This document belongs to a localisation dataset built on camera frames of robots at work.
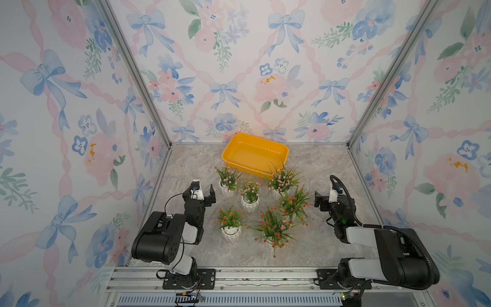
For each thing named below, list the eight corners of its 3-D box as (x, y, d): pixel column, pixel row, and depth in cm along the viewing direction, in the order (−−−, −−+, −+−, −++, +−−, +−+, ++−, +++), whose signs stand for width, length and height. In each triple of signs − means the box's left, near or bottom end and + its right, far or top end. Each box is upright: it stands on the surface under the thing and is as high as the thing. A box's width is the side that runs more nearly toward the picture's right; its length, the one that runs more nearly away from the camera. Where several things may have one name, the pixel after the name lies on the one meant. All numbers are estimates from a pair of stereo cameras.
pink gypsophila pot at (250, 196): (238, 210, 94) (237, 194, 81) (242, 196, 99) (242, 179, 86) (256, 214, 93) (257, 198, 80) (259, 199, 98) (261, 182, 85)
